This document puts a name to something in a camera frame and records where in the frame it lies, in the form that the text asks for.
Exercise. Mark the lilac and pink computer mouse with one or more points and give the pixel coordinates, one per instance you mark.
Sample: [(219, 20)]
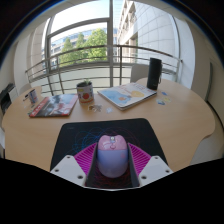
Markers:
[(112, 158)]

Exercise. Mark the black cylinder speaker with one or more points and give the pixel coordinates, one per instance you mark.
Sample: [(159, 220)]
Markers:
[(154, 73)]

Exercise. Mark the red cover magazine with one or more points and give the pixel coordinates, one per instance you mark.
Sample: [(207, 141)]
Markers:
[(53, 106)]

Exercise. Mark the black printed mouse pad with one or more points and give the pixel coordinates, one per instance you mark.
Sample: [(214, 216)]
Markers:
[(80, 133)]

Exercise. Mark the small printed plant pot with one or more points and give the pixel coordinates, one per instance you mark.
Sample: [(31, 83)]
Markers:
[(85, 93)]

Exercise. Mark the light blue illustrated booklet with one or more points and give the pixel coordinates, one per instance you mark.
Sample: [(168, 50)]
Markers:
[(128, 95)]

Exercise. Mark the colourful sticker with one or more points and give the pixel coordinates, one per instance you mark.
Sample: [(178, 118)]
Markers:
[(95, 108)]

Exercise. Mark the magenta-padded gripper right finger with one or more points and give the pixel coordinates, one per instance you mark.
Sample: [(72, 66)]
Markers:
[(155, 166)]

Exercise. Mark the black and white office printer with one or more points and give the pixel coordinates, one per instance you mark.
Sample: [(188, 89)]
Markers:
[(6, 98)]

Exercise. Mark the grey metal balcony railing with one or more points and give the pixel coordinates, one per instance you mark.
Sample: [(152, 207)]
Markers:
[(83, 63)]

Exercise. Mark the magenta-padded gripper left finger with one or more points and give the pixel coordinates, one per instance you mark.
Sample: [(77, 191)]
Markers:
[(68, 166)]

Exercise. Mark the white chair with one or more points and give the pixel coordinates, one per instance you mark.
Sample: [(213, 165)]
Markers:
[(138, 73)]

